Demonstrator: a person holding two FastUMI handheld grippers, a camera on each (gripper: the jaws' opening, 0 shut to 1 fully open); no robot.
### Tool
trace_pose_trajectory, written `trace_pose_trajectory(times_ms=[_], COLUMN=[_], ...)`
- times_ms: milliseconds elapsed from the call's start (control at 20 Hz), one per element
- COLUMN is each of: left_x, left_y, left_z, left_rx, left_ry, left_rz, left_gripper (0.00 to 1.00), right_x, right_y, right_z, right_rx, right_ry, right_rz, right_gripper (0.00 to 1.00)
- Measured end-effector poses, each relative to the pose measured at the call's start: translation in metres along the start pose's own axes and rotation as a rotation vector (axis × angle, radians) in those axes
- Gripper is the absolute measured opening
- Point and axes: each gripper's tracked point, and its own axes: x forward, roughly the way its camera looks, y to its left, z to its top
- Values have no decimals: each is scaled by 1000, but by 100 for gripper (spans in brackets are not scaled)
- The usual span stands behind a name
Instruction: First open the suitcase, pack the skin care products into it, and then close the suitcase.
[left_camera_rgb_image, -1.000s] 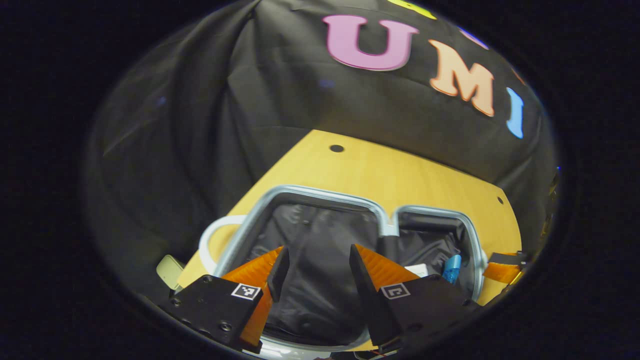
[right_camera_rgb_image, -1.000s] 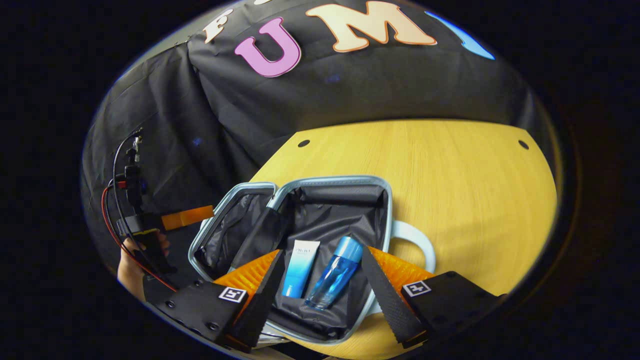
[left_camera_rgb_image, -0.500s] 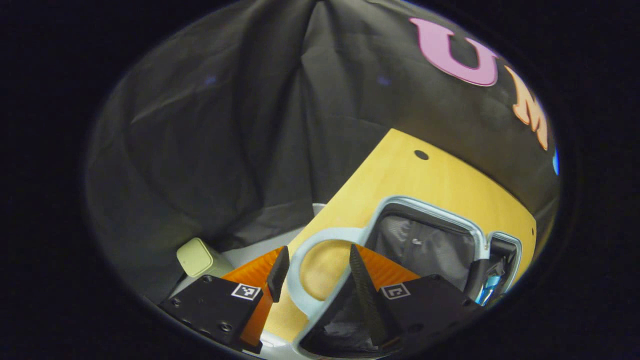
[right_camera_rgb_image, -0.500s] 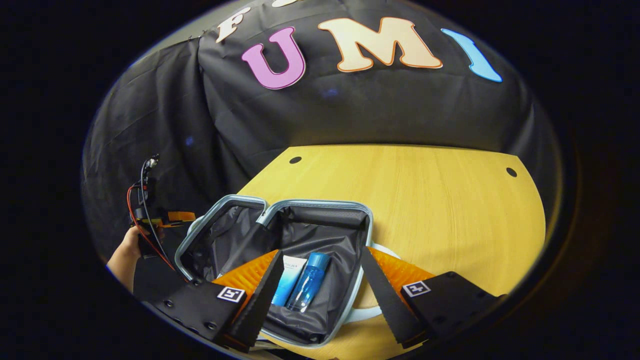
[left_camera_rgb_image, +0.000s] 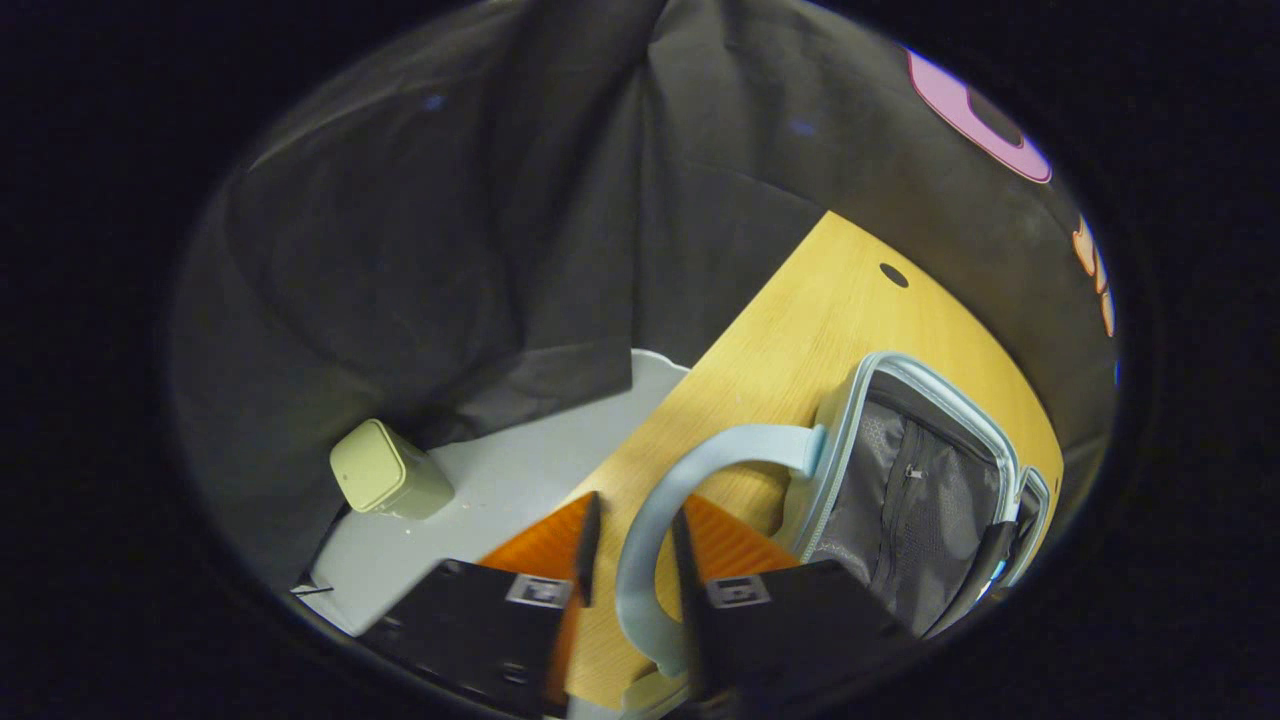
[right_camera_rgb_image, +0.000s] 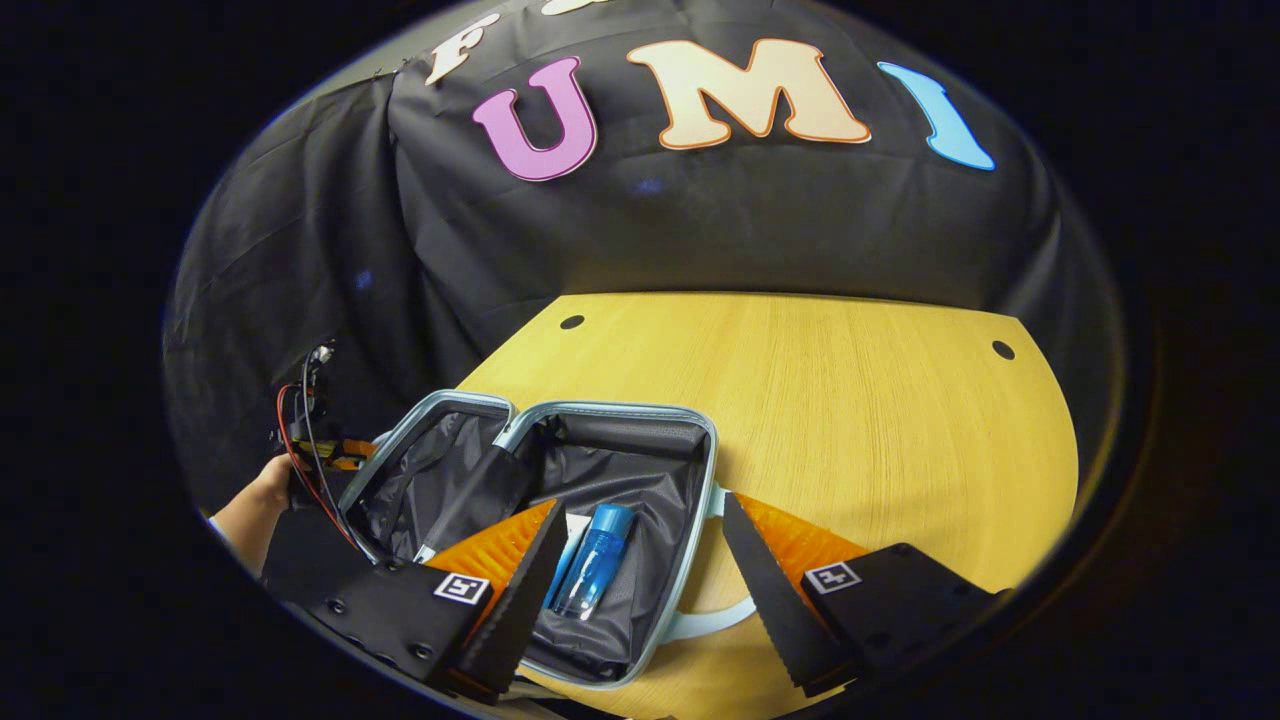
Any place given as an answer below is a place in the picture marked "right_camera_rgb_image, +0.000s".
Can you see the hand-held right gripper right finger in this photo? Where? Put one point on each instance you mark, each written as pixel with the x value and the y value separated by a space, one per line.
pixel 775 590

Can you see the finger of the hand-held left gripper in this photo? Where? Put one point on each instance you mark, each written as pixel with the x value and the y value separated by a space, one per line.
pixel 350 452

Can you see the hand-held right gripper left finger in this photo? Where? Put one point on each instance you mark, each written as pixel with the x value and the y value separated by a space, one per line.
pixel 520 610

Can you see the blue skin care bottle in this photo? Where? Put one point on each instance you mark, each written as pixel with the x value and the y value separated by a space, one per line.
pixel 595 560

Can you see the black backdrop cloth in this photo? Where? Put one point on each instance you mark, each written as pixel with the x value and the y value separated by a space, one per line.
pixel 750 220

